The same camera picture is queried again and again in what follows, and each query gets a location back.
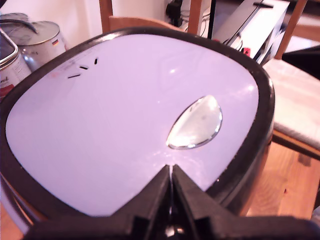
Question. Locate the rice cooker lid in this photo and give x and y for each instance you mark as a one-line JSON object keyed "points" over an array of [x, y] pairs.
{"points": [[112, 125]]}

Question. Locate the black rice cooker body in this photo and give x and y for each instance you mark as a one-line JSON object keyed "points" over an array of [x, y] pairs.
{"points": [[257, 180]]}

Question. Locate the chrome lid release button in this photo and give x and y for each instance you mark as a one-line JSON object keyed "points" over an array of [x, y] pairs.
{"points": [[197, 122]]}

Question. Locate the cream seat cushion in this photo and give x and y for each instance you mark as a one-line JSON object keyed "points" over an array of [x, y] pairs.
{"points": [[295, 100]]}

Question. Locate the small red object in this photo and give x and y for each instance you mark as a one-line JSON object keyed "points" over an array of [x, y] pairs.
{"points": [[246, 50]]}

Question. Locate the black swivel chair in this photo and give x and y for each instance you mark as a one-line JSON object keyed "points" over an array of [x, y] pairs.
{"points": [[302, 60]]}

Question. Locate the black pole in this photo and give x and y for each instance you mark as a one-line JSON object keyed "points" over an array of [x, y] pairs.
{"points": [[212, 17]]}

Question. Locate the cardboard box with pot print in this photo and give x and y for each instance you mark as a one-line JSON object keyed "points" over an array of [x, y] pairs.
{"points": [[42, 47]]}

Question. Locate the black power adapter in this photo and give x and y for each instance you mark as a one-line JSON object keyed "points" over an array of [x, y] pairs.
{"points": [[175, 11]]}

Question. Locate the white tin with red label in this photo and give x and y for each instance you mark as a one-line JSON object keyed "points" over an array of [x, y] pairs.
{"points": [[11, 72]]}

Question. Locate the white shelf unit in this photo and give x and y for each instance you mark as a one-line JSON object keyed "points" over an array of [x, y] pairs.
{"points": [[260, 22]]}

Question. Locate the wooden chair with cushion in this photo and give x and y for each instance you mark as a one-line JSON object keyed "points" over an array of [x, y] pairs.
{"points": [[291, 30]]}

